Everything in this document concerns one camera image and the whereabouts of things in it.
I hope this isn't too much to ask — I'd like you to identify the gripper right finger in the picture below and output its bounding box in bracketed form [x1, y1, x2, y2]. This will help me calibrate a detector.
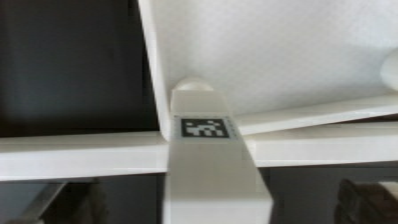
[380, 182, 398, 202]

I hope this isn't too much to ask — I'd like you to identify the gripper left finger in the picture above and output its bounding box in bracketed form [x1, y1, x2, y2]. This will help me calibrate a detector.
[5, 182, 65, 224]

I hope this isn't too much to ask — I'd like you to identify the white desk leg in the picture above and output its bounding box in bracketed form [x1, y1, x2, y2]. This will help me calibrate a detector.
[163, 78, 273, 224]

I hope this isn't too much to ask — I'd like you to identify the white desk top tray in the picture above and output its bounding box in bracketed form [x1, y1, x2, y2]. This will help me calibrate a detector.
[138, 0, 398, 134]

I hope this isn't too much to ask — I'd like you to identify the white U-shaped fence frame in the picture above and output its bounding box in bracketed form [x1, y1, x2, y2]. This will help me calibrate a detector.
[0, 122, 398, 181]

